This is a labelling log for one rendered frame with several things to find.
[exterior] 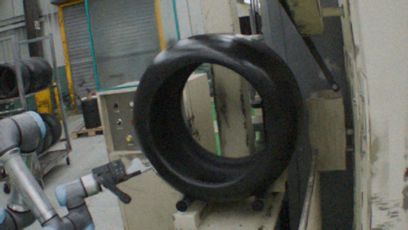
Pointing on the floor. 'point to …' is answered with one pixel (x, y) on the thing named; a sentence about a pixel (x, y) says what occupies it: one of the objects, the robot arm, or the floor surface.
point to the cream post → (229, 85)
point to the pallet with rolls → (91, 110)
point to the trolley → (17, 81)
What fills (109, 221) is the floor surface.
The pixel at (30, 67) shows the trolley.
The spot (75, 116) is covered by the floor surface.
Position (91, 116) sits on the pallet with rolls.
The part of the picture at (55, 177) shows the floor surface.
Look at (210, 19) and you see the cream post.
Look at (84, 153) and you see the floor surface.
